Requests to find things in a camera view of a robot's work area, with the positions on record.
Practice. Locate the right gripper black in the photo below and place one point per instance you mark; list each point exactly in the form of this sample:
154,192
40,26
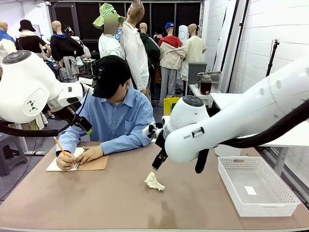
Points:
161,144

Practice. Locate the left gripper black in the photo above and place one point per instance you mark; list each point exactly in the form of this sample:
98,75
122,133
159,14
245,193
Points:
60,111

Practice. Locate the white paper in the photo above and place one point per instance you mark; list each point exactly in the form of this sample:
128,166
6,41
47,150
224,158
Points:
153,182

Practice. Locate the yellow pencil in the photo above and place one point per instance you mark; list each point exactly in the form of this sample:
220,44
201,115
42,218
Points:
59,145

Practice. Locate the spiral notebook tan cover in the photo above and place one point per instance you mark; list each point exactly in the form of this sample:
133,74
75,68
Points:
96,164

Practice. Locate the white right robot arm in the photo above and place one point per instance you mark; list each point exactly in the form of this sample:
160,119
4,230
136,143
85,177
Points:
241,116

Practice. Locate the person's right forearm blue sleeve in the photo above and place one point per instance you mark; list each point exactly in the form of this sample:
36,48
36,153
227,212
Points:
65,141

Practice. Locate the person's left forearm blue sleeve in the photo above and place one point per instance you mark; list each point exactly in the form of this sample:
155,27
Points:
125,143

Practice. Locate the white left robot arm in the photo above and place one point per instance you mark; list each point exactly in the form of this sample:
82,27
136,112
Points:
24,84

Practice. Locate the person's left hand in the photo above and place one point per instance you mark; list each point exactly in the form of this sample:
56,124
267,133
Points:
93,153

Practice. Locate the person's right hand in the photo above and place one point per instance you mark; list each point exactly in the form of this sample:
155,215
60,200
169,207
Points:
64,162

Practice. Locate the person torso blue shirt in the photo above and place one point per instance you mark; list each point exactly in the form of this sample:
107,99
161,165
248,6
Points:
116,118

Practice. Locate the beige hanging cloth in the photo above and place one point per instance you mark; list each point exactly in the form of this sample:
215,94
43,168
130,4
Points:
39,122

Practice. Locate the black baseball cap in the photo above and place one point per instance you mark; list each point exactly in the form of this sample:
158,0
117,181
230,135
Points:
111,77

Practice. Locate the yellow recycling bag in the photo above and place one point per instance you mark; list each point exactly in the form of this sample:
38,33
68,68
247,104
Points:
169,106

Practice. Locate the green recycling bag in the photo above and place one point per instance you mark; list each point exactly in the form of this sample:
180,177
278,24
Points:
173,106

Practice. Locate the white desk leg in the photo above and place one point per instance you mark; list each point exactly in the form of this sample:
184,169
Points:
21,140

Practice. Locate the white lidded trash can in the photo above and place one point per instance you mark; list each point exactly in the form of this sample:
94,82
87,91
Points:
227,151

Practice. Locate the white perforated plastic basket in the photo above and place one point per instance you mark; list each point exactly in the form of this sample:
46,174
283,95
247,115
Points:
227,174

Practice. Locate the gray plastic stool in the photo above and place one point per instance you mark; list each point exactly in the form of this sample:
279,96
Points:
9,145

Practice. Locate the small white table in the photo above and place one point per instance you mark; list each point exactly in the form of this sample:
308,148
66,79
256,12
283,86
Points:
193,89

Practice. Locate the mannequin black sweater blue collar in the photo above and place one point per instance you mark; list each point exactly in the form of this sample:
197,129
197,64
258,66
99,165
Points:
62,47

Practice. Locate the figure green hat white shirt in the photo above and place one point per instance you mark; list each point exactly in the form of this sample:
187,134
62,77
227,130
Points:
109,48

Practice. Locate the glass jar dark liquid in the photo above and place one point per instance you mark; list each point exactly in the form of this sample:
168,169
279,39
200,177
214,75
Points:
205,85

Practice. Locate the tall mannequin white shirt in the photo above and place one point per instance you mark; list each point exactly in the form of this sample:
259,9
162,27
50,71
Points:
134,53

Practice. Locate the gray bin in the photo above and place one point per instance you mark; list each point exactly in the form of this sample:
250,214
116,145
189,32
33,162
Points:
196,72

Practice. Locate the mannequin black hat black top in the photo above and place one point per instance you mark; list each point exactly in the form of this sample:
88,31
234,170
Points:
29,43

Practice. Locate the stacked metal trays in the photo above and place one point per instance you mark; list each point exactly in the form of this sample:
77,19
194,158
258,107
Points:
216,75

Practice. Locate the mannequin dark green hoodie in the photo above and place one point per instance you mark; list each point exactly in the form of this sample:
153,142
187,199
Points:
152,48

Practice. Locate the mannequin blue cap red jacket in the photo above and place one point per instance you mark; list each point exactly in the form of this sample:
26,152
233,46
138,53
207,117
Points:
171,58

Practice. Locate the mannequin blue white top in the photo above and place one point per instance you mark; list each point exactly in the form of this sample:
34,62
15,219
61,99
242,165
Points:
7,46

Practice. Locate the mannequin cream shirt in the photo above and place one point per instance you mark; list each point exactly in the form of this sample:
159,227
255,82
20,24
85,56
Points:
195,48

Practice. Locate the white oval appliance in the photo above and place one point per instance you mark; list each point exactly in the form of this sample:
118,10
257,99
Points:
183,33

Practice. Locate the large white side table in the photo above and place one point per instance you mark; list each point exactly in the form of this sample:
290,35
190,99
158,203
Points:
294,137

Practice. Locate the black tripod stand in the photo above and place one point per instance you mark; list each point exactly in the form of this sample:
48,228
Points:
272,60

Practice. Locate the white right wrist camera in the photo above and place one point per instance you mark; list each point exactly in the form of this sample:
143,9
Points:
147,129

